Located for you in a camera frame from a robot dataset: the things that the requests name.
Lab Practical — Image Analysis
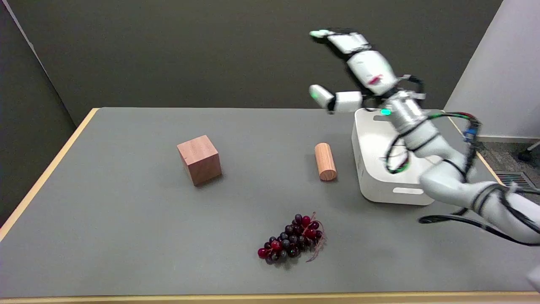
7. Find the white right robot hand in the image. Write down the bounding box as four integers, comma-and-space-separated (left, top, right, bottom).
309, 29, 401, 115

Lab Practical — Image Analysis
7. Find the wooden cube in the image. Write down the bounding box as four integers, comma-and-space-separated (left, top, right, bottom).
177, 135, 222, 187

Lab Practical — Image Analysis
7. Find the white plastic bin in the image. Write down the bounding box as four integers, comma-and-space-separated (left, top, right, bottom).
351, 108, 458, 206

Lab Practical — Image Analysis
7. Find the wooden cylinder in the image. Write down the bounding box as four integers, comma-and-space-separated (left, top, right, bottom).
314, 143, 338, 182

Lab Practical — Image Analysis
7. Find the black chair caster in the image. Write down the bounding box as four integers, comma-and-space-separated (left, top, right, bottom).
518, 142, 540, 162

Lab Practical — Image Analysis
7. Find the floor vent grille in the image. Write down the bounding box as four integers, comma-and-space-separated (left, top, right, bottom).
494, 171, 537, 189

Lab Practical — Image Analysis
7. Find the dark red grape bunch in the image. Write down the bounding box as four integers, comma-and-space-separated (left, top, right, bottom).
258, 212, 326, 265

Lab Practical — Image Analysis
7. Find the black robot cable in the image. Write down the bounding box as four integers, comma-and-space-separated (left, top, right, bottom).
418, 214, 540, 247

